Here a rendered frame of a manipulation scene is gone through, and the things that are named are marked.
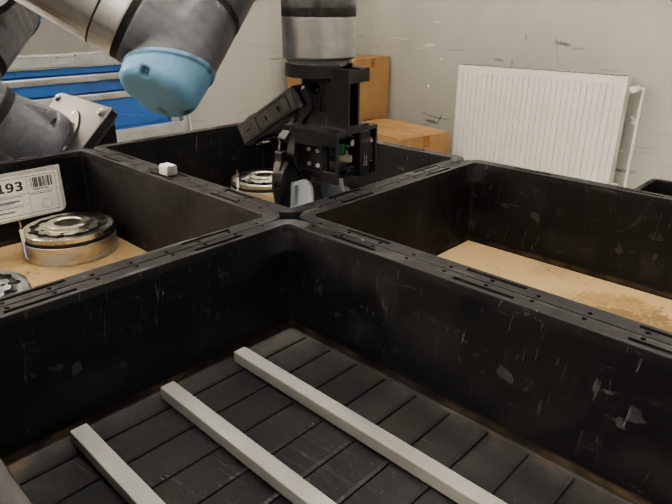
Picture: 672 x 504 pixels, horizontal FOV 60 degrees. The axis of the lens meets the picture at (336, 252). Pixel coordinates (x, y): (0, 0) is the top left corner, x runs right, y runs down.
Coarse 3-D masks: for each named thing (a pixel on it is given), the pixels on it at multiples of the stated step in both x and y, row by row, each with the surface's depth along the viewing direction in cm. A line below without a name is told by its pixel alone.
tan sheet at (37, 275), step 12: (120, 240) 73; (0, 252) 70; (12, 252) 70; (120, 252) 70; (132, 252) 70; (144, 252) 70; (0, 264) 66; (12, 264) 66; (24, 264) 66; (84, 264) 66; (96, 264) 66; (36, 276) 64; (48, 276) 64; (60, 276) 64
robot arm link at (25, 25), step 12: (0, 0) 79; (12, 0) 81; (0, 12) 81; (12, 12) 82; (24, 12) 85; (0, 24) 82; (12, 24) 84; (24, 24) 86; (36, 24) 89; (0, 36) 83; (12, 36) 85; (24, 36) 87; (0, 48) 84; (12, 48) 86; (12, 60) 87
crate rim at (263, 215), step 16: (16, 160) 71; (32, 160) 71; (48, 160) 73; (112, 160) 70; (144, 176) 66; (160, 176) 64; (192, 192) 59; (208, 192) 58; (240, 208) 54; (256, 208) 54; (240, 224) 50; (256, 224) 50; (192, 240) 46; (208, 240) 46; (144, 256) 43; (160, 256) 43; (96, 272) 41; (32, 288) 38; (48, 288) 38; (0, 304) 36
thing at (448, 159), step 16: (208, 128) 89; (224, 128) 90; (112, 144) 79; (128, 144) 80; (144, 144) 82; (384, 144) 79; (128, 160) 71; (448, 160) 70; (176, 176) 64; (192, 176) 64; (400, 176) 64; (224, 192) 58; (240, 192) 58; (352, 192) 58; (272, 208) 54; (288, 208) 54; (304, 208) 54
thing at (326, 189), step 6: (312, 180) 67; (342, 180) 66; (318, 186) 67; (324, 186) 67; (330, 186) 67; (336, 186) 67; (342, 186) 66; (318, 192) 67; (324, 192) 68; (330, 192) 68; (336, 192) 67; (318, 198) 68
